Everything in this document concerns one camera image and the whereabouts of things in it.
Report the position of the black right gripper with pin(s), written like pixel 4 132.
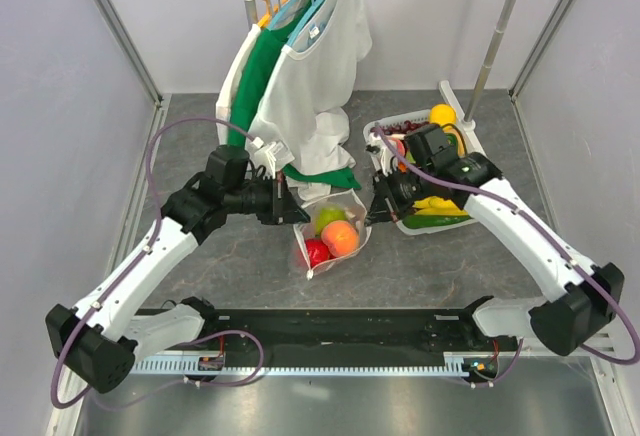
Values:
pixel 386 206

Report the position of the white cable duct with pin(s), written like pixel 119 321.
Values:
pixel 194 364

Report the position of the blue clothes hanger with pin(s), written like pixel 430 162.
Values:
pixel 300 6

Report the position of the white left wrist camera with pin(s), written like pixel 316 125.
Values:
pixel 273 156

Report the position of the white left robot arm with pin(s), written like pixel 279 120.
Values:
pixel 97 338

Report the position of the yellow lemon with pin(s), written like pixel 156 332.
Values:
pixel 442 114

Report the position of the green t-shirt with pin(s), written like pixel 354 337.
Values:
pixel 309 186

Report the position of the aluminium frame rail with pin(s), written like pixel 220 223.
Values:
pixel 127 45

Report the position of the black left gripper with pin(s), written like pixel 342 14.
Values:
pixel 283 208

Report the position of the yellow banana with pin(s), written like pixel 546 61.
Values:
pixel 437 206

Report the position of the red grapes bunch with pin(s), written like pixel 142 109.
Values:
pixel 401 128

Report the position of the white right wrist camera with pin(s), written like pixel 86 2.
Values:
pixel 384 159

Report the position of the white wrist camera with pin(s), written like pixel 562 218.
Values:
pixel 384 159
pixel 273 156

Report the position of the white mesh t-shirt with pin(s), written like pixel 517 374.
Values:
pixel 313 78

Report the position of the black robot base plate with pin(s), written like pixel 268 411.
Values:
pixel 341 336

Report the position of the peach with green leaf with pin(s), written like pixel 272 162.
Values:
pixel 341 237

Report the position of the white plastic fruit basket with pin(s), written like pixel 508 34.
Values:
pixel 470 138

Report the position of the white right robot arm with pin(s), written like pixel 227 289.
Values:
pixel 579 298

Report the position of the red apple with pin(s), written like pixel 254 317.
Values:
pixel 317 252

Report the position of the green cucumber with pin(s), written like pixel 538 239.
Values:
pixel 417 221

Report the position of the green lime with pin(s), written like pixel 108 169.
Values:
pixel 327 215

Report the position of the clear zip top bag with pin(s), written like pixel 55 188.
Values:
pixel 356 213

